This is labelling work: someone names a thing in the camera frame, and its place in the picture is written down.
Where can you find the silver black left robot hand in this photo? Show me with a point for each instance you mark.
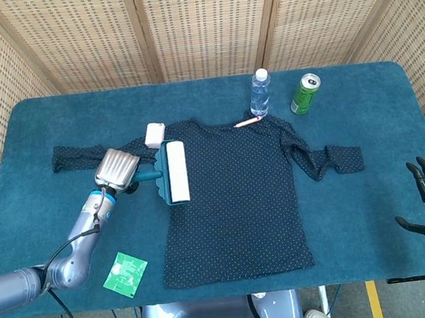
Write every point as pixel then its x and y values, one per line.
pixel 117 169

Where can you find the teal white lint roller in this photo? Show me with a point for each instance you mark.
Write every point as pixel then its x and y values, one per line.
pixel 177 170

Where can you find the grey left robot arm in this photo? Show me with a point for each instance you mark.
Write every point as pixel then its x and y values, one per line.
pixel 81 254

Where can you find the dark polka dot shirt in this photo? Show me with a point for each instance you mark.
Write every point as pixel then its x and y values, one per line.
pixel 241 209

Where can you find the small white box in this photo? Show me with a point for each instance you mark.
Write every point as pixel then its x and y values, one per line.
pixel 154 135

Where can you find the blue carpet table cover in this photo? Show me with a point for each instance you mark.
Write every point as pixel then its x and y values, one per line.
pixel 76 113

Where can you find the black flat bar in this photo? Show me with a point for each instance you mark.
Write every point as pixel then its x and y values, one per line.
pixel 408 279

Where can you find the green foil packet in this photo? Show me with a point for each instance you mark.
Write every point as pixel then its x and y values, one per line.
pixel 125 274

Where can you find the yellow floor tape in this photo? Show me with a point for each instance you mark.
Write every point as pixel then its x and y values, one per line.
pixel 374 301

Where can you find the clear plastic water bottle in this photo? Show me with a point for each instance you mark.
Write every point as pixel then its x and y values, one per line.
pixel 260 96

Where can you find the green drink can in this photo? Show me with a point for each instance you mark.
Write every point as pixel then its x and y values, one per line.
pixel 304 96

